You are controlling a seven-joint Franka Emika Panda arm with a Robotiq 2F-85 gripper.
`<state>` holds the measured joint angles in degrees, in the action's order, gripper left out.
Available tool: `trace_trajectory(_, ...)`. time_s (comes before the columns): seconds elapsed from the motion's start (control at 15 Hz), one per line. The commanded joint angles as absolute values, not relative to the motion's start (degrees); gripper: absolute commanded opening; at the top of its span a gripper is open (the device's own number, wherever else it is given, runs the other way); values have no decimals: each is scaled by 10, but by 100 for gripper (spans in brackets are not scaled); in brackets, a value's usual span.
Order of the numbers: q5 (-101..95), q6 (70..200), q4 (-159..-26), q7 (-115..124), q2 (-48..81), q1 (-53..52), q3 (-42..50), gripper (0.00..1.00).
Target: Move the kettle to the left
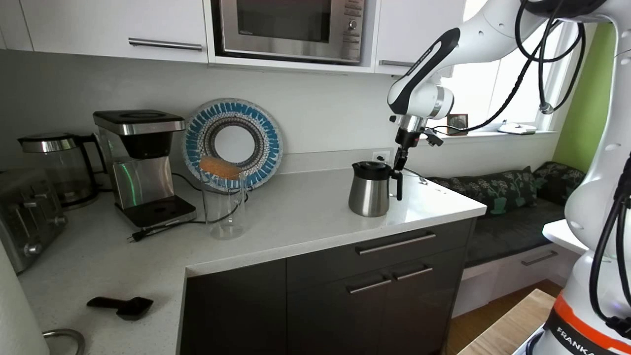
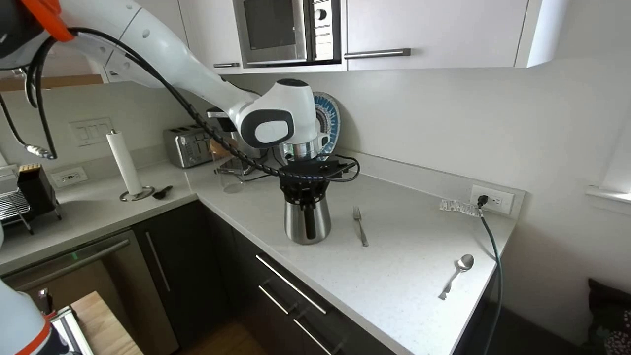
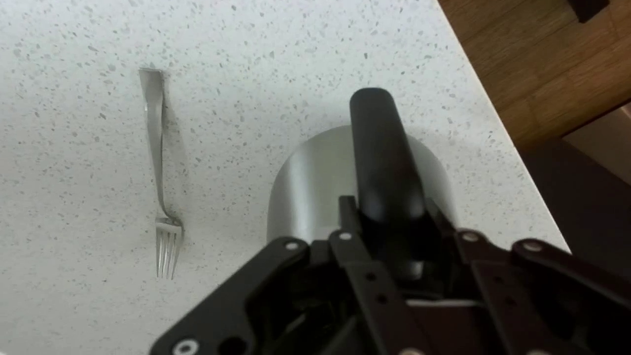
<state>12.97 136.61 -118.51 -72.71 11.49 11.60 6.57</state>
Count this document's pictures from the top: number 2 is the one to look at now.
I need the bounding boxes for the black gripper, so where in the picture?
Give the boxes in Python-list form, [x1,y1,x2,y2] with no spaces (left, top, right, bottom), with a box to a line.
[278,155,335,201]

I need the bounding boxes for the stainless steel kettle black lid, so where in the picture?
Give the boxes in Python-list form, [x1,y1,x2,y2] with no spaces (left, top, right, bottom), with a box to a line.
[280,175,333,246]

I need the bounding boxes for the metal fork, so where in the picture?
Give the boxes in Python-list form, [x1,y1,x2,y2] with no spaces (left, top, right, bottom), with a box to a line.
[351,204,371,248]

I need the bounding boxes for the blue patterned round plate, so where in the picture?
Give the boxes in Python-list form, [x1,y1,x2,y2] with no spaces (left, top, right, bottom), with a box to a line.
[311,90,345,161]

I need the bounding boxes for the silver toaster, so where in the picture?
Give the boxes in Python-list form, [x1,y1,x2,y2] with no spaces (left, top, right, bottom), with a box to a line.
[161,124,215,169]

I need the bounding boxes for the black plastic scoop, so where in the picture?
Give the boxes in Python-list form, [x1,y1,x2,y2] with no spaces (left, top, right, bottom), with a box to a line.
[150,183,175,201]

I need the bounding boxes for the stainless steel microwave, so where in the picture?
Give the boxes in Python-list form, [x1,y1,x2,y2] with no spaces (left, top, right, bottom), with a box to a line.
[231,0,345,68]

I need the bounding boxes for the metal spoon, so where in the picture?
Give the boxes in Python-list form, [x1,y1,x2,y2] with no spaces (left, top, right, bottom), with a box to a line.
[436,252,477,303]

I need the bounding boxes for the paper towel roll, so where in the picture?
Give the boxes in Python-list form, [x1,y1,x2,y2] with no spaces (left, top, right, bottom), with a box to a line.
[104,128,158,204]

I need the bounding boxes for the wide white cabinet door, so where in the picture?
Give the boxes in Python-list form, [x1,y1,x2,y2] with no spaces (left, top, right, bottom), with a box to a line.
[175,0,246,72]

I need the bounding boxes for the white outlet by sink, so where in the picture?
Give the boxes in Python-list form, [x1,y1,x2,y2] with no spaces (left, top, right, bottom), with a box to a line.
[49,163,89,189]

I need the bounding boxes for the stainless dishwasher front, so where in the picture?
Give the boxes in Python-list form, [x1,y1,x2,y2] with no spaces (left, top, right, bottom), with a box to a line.
[0,226,181,355]

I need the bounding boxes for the wooden board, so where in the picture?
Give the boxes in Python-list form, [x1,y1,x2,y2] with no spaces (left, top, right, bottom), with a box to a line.
[67,289,144,355]

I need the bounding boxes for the silver drawer handle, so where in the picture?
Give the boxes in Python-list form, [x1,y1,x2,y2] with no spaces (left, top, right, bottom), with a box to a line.
[252,252,329,317]

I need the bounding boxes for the silver lower door handle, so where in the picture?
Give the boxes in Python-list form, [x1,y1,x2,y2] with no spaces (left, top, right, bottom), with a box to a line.
[256,281,292,317]
[292,317,335,355]

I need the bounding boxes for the short silver cabinet handle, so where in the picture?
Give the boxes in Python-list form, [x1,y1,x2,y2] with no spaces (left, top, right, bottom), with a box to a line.
[341,45,414,60]

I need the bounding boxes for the silver vertical door handle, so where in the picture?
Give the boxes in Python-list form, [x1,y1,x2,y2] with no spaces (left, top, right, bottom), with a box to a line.
[142,228,173,295]

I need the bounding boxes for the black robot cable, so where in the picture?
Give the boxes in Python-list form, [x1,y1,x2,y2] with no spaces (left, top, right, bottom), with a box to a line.
[23,25,363,185]

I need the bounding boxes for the white wall outlet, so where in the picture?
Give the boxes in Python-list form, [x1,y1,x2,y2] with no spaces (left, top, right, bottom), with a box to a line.
[467,183,516,216]

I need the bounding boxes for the dark power cord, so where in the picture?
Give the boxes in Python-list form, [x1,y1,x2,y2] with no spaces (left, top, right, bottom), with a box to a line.
[475,193,507,355]

